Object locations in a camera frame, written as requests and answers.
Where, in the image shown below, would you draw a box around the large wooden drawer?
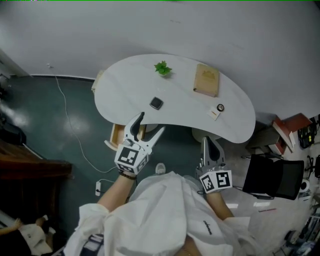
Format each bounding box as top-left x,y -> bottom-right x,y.
104,122 -> 147,152

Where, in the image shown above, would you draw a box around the red and white boxes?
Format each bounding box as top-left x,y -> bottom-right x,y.
271,112 -> 314,154

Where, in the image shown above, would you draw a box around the person's white shirt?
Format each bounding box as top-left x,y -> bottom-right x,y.
51,171 -> 264,256

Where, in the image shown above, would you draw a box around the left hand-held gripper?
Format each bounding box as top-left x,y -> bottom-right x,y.
114,111 -> 167,176

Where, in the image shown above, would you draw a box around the black and yellow device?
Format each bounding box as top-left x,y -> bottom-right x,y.
298,124 -> 316,150

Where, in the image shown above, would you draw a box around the black chair base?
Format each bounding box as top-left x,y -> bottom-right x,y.
305,154 -> 320,179

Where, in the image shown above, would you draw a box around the cream ornate furniture piece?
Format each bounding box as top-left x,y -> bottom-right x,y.
90,69 -> 105,93

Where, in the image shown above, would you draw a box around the small dark square object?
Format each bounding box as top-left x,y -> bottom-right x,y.
149,96 -> 164,111

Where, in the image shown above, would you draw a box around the white curved desk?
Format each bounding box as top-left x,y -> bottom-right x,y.
93,53 -> 257,145

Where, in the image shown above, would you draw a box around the dark wooden bench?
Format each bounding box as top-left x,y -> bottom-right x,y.
0,138 -> 74,221

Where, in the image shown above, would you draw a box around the person's right forearm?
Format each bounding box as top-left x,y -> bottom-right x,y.
204,191 -> 235,219

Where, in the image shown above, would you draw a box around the white round device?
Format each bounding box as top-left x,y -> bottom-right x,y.
299,179 -> 311,194

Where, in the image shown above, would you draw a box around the tan book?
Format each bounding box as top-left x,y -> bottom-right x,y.
192,63 -> 221,98

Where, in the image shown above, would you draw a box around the dark beaded bracelet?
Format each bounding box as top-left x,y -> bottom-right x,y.
117,169 -> 138,181

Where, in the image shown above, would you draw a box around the person's white shoe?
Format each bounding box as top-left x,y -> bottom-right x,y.
154,162 -> 167,175

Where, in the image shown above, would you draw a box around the small green potted plant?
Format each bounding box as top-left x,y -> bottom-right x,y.
153,60 -> 174,79

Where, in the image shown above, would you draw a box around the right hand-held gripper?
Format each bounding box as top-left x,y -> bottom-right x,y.
194,136 -> 234,195

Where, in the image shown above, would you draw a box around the person's left forearm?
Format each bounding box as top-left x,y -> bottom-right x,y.
96,173 -> 137,214

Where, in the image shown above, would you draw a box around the white floor cable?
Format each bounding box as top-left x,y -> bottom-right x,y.
54,74 -> 119,175

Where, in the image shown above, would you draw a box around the grey cardboard box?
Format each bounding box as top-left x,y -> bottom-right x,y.
245,112 -> 285,158

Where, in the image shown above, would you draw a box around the black office chair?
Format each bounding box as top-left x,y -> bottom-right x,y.
241,153 -> 305,201

